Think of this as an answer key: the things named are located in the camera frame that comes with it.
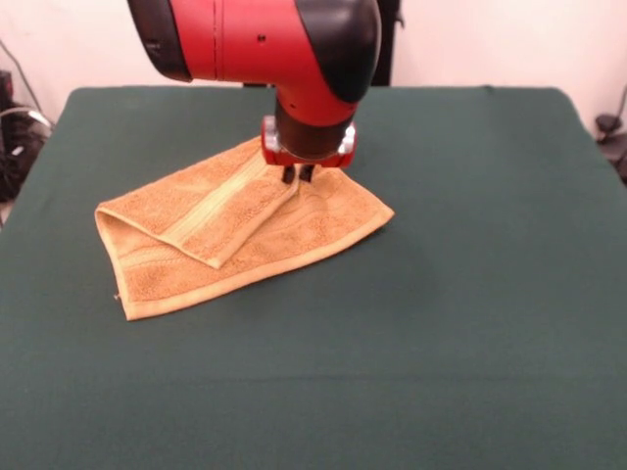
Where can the dark green table cloth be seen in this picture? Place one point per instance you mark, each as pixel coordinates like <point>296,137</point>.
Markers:
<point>343,391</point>

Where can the small black red device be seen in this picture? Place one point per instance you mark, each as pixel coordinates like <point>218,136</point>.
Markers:
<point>5,85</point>

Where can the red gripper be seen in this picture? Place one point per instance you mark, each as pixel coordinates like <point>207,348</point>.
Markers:
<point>303,162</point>

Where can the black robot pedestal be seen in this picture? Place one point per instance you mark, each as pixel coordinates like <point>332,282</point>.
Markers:
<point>387,44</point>

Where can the orange terry towel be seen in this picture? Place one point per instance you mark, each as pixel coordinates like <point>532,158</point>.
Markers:
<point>294,230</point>

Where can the black stand base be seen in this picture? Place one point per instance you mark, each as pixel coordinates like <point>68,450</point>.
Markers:
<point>17,152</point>
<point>614,147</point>

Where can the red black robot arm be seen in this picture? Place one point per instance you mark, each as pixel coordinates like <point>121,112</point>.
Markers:
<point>255,39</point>

